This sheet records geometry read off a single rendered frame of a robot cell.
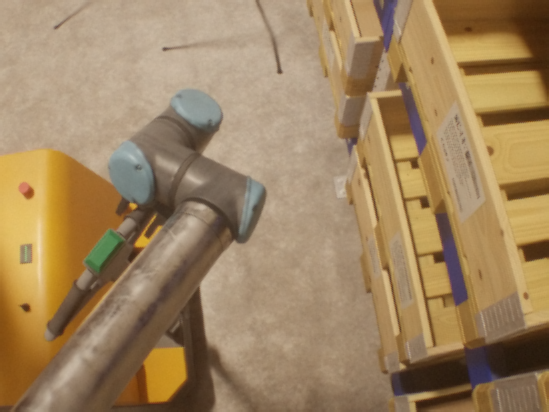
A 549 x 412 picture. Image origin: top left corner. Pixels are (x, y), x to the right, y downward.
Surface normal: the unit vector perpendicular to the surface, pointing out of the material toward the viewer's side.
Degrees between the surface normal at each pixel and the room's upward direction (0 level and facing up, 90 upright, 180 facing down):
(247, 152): 0
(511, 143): 0
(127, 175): 62
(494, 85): 0
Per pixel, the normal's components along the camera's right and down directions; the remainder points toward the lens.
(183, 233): 0.16, -0.68
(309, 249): 0.00, -0.37
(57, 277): 0.70, -0.35
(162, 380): 0.36, -0.39
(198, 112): 0.51, -0.60
